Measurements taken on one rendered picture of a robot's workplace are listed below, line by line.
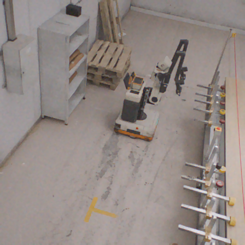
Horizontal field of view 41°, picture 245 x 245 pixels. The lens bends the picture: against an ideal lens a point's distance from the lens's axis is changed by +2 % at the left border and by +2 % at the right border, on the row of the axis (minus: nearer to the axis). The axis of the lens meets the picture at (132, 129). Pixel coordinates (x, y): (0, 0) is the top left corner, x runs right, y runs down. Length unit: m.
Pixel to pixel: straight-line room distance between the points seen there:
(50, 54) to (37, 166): 1.60
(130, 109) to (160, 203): 1.54
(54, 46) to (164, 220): 2.81
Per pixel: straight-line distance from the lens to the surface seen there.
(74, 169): 4.71
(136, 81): 5.06
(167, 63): 4.77
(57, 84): 5.10
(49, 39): 4.82
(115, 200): 4.37
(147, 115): 5.45
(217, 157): 4.47
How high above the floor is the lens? 3.38
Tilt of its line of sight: 38 degrees down
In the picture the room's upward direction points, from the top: 11 degrees clockwise
